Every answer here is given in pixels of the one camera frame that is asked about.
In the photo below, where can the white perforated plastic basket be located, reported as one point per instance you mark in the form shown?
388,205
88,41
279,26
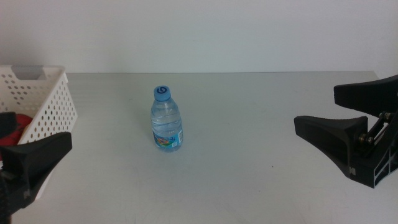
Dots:
53,102

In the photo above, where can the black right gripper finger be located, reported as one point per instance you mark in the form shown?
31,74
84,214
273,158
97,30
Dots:
370,95
332,137

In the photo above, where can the red drink can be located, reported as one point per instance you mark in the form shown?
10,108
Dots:
14,133

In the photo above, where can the clear water bottle blue cap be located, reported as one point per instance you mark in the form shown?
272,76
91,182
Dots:
167,124

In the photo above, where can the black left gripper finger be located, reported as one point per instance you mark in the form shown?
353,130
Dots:
7,124
34,157

